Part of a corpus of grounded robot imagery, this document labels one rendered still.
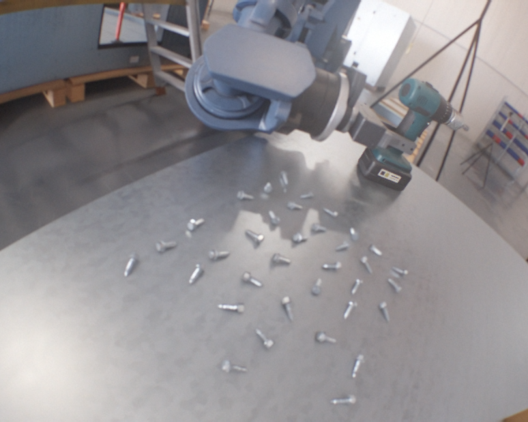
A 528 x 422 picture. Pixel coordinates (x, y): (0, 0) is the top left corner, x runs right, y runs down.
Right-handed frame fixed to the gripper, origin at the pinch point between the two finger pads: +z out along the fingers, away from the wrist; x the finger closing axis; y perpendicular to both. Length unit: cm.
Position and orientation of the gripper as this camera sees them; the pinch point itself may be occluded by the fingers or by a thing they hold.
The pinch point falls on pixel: (401, 139)
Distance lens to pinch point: 62.0
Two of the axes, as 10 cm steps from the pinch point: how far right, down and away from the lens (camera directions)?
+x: -0.2, 6.7, -7.5
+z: 9.5, 2.5, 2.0
